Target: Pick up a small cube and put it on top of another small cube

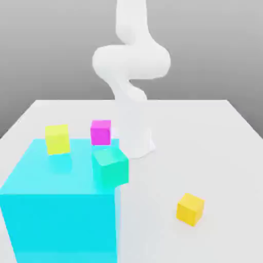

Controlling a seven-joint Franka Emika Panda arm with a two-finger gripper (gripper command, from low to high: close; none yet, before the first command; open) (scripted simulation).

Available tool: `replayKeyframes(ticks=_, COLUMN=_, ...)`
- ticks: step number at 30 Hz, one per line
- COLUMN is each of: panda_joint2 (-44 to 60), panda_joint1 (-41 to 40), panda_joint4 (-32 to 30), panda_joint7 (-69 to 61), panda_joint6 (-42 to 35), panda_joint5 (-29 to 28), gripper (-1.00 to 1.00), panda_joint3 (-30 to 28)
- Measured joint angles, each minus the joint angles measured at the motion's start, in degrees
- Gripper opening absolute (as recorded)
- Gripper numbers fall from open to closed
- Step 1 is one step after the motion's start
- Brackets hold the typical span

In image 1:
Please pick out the small lime yellow cube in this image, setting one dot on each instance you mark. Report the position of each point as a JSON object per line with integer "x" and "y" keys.
{"x": 57, "y": 139}

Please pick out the small teal green cube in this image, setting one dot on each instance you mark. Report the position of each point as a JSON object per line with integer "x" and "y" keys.
{"x": 111, "y": 168}

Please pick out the large cyan box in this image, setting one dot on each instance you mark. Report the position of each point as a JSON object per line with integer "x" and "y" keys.
{"x": 57, "y": 205}

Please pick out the small magenta cube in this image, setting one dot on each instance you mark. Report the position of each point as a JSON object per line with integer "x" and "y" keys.
{"x": 100, "y": 133}

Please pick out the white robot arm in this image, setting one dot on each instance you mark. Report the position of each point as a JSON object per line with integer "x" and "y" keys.
{"x": 131, "y": 61}

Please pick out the small golden yellow cube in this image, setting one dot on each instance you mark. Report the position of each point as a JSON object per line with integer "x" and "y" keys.
{"x": 189, "y": 209}

